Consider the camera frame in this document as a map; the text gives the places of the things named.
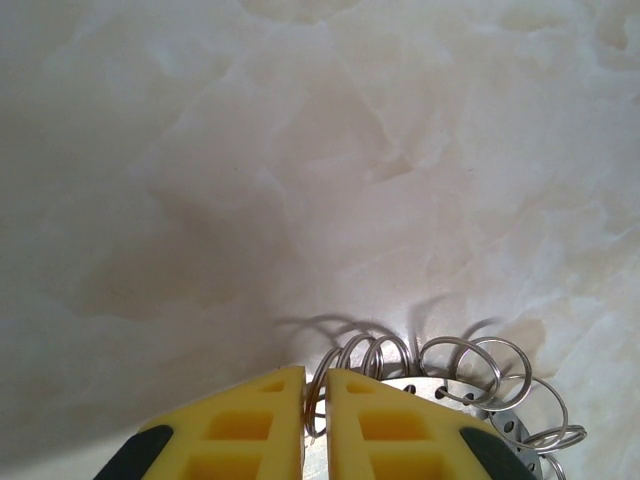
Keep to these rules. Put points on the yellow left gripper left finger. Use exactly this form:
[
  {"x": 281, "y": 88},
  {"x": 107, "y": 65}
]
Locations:
[{"x": 240, "y": 430}]

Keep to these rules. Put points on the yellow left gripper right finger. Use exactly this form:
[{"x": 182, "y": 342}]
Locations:
[{"x": 400, "y": 435}]

